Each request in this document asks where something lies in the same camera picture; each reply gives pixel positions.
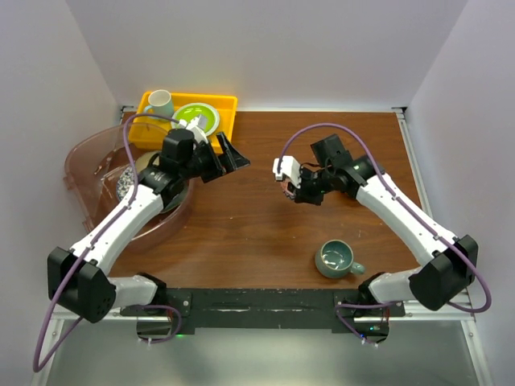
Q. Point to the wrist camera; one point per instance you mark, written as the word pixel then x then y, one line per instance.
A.
pixel 196 125
pixel 287 168

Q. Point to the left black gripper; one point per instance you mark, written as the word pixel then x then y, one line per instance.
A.
pixel 238 161

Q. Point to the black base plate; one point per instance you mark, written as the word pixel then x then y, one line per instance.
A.
pixel 300 309

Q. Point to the clear pink plastic bin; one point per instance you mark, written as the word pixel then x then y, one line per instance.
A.
pixel 92 170

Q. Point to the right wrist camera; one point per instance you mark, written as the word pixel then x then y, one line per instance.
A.
pixel 287 168

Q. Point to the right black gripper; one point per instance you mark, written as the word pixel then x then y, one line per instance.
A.
pixel 302 195

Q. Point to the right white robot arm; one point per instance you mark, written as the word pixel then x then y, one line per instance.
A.
pixel 446 262

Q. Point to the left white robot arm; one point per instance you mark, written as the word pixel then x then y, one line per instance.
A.
pixel 78 278

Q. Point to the lime green plate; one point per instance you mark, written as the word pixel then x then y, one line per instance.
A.
pixel 209 116

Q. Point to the cream patterned bowl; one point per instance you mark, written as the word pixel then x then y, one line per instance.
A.
pixel 149 158

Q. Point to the yellow plastic tray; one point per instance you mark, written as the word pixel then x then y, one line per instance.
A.
pixel 148 133

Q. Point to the red patterned bowl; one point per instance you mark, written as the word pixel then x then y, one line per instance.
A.
pixel 288 189

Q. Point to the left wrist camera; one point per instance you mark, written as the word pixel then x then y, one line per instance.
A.
pixel 196 125

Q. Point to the pale green white mug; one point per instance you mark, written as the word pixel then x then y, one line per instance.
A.
pixel 160 103

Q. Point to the teal ceramic mug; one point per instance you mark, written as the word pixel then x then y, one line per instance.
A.
pixel 335 259

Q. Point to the dark floral plate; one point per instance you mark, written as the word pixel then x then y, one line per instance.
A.
pixel 124 183

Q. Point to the green rim lettered plate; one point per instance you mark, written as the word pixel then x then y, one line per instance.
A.
pixel 171 203

